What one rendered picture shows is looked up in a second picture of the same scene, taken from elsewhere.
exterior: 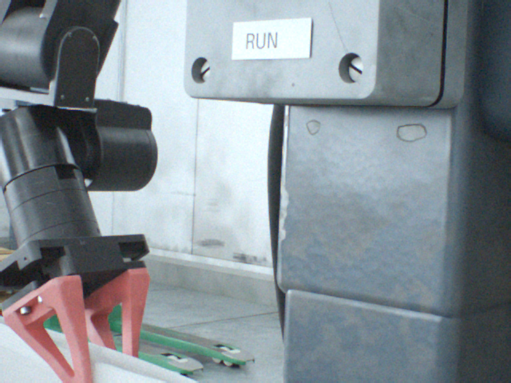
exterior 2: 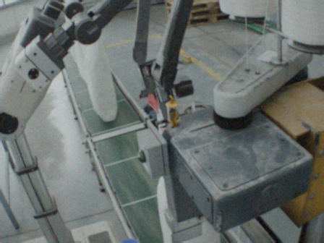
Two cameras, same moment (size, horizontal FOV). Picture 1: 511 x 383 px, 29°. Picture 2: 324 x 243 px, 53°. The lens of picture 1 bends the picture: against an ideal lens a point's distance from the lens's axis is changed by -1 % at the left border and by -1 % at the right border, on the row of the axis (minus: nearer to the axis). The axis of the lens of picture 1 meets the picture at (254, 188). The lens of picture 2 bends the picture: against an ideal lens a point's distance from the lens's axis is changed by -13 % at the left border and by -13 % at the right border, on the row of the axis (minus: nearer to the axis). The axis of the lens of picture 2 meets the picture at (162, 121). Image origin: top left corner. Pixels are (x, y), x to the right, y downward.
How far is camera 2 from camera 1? 0.71 m
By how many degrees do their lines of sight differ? 39
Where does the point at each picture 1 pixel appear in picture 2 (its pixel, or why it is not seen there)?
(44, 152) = (164, 97)
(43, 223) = (165, 113)
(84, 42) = (168, 77)
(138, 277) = not seen: hidden behind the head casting
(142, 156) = (189, 90)
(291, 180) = not seen: hidden behind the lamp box
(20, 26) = (156, 74)
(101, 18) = (173, 70)
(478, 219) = (176, 184)
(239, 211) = not seen: outside the picture
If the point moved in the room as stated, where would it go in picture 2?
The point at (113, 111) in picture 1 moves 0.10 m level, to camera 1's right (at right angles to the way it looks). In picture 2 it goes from (181, 83) to (209, 86)
